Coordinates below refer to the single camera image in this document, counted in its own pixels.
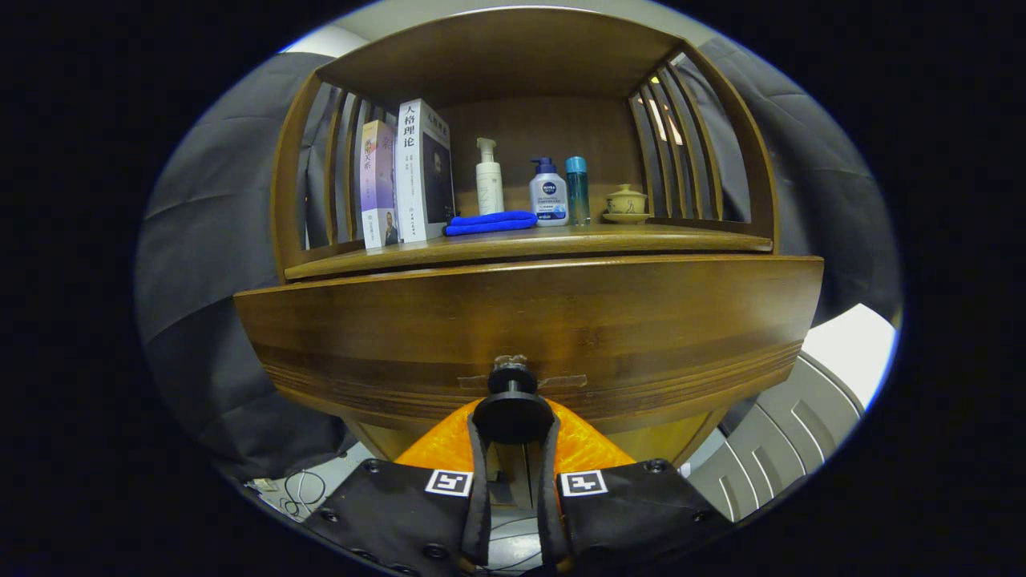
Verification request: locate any white pump bottle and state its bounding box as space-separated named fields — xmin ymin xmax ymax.
xmin=475 ymin=137 xmax=505 ymax=216

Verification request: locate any black backdrop cloth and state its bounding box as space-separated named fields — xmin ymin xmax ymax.
xmin=135 ymin=36 xmax=903 ymax=482

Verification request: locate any purple book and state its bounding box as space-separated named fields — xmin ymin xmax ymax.
xmin=360 ymin=120 xmax=399 ymax=250

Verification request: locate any beige lidded teacup with saucer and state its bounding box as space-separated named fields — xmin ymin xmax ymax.
xmin=602 ymin=184 xmax=652 ymax=224

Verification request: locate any teal bottle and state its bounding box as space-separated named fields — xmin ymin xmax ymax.
xmin=565 ymin=156 xmax=592 ymax=226

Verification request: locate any brown wooden cabinet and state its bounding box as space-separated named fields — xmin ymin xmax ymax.
xmin=271 ymin=6 xmax=778 ymax=467

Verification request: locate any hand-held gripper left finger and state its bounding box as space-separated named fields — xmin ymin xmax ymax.
xmin=303 ymin=399 xmax=491 ymax=577

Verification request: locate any white and black book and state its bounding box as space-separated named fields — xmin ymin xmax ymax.
xmin=395 ymin=99 xmax=456 ymax=244

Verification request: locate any blue folded cloth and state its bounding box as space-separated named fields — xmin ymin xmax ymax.
xmin=445 ymin=210 xmax=539 ymax=237

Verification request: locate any wooden drawer with black knob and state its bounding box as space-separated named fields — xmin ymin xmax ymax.
xmin=234 ymin=255 xmax=825 ymax=467

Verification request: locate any white bottle with blue cap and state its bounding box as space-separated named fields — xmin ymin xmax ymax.
xmin=528 ymin=157 xmax=570 ymax=228

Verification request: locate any wooden countertop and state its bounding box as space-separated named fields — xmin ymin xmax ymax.
xmin=285 ymin=223 xmax=774 ymax=281

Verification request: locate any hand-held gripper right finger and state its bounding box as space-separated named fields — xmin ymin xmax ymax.
xmin=537 ymin=399 xmax=734 ymax=574

